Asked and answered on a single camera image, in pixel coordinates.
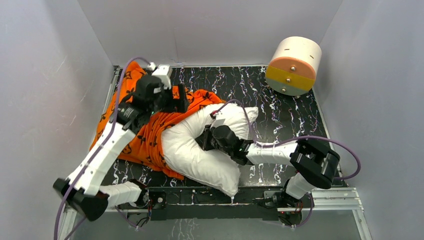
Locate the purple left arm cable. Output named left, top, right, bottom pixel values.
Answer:
left=52, top=56, right=157, bottom=240

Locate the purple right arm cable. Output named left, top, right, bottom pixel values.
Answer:
left=211, top=98, right=362, bottom=229

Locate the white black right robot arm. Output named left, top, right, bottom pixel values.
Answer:
left=195, top=125, right=340, bottom=209

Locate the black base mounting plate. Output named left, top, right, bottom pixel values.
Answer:
left=117, top=185, right=314, bottom=222

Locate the aluminium front rail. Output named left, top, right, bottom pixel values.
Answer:
left=64, top=187, right=365, bottom=213

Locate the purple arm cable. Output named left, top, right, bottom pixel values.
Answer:
left=52, top=56, right=157, bottom=240
left=211, top=98, right=362, bottom=229

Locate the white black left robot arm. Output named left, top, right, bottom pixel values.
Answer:
left=53, top=75, right=189, bottom=222

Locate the orange patterned plush pillowcase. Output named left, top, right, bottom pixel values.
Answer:
left=89, top=61, right=225, bottom=180

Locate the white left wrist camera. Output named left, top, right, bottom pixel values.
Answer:
left=151, top=64, right=172, bottom=90

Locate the white pillow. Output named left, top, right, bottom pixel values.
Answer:
left=160, top=103, right=259, bottom=198

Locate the white cylinder with coloured lid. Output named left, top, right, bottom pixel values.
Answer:
left=265, top=36, right=322, bottom=98

